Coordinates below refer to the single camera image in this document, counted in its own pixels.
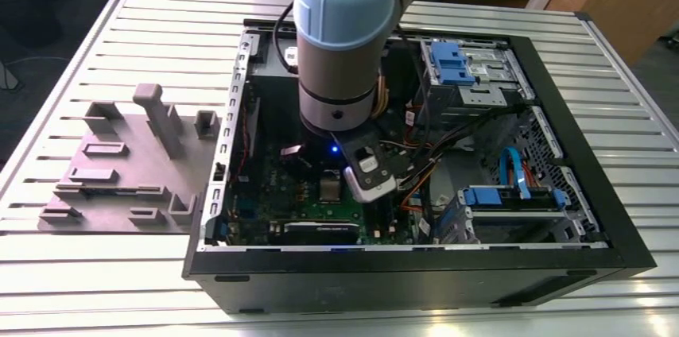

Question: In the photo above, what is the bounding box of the silver CPU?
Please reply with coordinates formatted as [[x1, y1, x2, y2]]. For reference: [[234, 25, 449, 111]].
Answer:
[[318, 169, 344, 199]]

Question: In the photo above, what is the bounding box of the green motherboard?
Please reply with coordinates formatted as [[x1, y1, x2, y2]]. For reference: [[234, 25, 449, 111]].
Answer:
[[220, 141, 420, 246]]

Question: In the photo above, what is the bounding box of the grey power supply unit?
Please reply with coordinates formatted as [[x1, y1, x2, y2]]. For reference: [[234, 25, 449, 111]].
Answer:
[[248, 37, 301, 131]]

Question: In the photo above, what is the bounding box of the black RAM slot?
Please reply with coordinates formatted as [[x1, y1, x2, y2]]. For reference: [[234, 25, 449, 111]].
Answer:
[[366, 201, 381, 237]]

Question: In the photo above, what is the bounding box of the black graphics card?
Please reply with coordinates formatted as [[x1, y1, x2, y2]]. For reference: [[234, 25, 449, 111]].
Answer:
[[268, 219, 362, 246]]

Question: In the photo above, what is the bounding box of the grey parts rack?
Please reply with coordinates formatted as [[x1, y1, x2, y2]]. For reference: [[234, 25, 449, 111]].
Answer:
[[36, 83, 224, 234]]

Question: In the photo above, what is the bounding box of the blue disk carrier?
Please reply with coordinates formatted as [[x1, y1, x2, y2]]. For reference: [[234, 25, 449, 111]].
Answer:
[[432, 41, 477, 86]]

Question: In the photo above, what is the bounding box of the disk bay with blue carrier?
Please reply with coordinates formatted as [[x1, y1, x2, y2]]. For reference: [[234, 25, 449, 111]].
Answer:
[[456, 184, 568, 245]]

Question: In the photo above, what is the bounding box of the silver drive cage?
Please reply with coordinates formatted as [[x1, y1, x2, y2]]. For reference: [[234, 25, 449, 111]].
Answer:
[[416, 38, 536, 126]]

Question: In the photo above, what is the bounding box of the black open PC case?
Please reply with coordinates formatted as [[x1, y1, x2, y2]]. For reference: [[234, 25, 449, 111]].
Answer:
[[182, 17, 659, 316]]

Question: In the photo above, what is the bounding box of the blue RAM stick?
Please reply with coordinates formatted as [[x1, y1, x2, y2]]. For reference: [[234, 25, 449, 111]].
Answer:
[[78, 186, 142, 197]]

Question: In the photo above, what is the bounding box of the wooden cabinet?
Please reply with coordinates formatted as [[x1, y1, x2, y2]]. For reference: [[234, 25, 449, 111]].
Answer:
[[545, 0, 679, 66]]

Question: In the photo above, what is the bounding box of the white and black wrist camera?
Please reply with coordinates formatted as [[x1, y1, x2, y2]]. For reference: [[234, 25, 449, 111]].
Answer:
[[341, 136, 398, 203]]

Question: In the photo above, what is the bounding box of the orange wire loop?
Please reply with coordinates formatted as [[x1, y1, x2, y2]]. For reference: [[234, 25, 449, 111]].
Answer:
[[397, 188, 426, 215]]

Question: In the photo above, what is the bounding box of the thick black camera cable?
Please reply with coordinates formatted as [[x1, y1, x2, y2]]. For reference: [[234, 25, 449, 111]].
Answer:
[[392, 21, 428, 149]]

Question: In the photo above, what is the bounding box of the black wire bundle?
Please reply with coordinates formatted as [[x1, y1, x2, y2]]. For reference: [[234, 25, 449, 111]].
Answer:
[[396, 108, 526, 191]]

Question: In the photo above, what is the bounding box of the thin black camera cable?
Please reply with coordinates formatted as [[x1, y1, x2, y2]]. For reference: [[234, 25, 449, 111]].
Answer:
[[270, 2, 297, 76]]

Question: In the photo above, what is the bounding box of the blue flat wire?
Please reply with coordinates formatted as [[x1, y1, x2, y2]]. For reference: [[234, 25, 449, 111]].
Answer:
[[500, 146, 534, 199]]

